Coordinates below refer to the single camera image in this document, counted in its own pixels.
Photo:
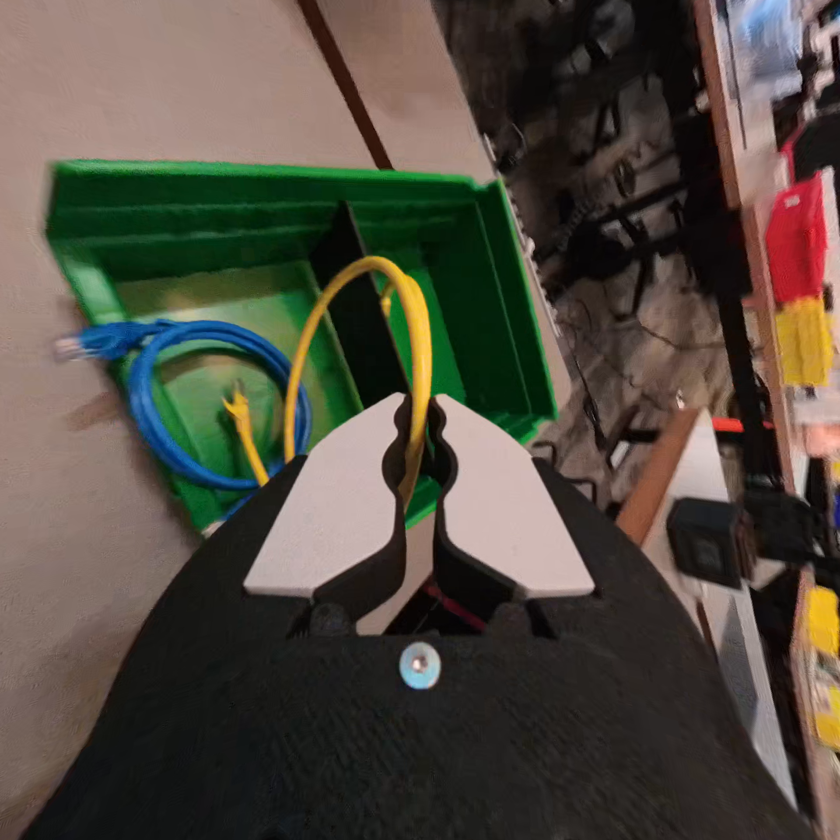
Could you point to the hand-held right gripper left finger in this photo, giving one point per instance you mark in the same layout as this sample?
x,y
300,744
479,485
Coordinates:
x,y
328,512

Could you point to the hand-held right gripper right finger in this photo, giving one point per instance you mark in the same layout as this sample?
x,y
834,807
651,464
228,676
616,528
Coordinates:
x,y
519,512

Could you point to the green plastic bin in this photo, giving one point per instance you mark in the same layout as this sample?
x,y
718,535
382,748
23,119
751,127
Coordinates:
x,y
197,236

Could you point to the black device green display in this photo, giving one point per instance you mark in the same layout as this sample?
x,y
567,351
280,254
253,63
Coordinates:
x,y
706,541

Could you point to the black glossy panel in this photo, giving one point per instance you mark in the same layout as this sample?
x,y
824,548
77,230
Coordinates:
x,y
355,302

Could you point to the small yellow plastic bin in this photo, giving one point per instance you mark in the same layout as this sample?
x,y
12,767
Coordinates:
x,y
803,341

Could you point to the red plastic bin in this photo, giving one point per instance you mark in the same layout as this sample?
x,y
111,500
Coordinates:
x,y
794,243

